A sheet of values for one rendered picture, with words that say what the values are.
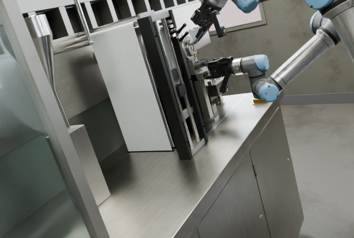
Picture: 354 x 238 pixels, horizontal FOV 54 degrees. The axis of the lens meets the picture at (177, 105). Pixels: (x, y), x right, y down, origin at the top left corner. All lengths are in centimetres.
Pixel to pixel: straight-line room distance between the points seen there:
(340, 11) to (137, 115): 83
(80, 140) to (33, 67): 48
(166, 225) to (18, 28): 61
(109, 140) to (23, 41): 98
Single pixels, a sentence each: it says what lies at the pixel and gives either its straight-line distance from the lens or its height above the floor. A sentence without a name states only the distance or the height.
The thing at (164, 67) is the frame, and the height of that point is 126.
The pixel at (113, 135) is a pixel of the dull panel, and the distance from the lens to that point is 164.
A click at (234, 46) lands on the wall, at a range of 444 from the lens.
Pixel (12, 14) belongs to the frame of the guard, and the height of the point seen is 151.
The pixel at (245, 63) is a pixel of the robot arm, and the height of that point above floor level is 113.
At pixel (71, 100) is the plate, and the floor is 121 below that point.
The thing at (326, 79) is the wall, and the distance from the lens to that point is 409.
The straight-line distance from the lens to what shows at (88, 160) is 118.
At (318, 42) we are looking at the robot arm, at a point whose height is 116.
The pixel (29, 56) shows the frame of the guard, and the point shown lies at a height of 143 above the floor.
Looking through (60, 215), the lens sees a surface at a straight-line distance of 77.
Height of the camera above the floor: 144
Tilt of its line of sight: 15 degrees down
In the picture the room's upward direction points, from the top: 17 degrees counter-clockwise
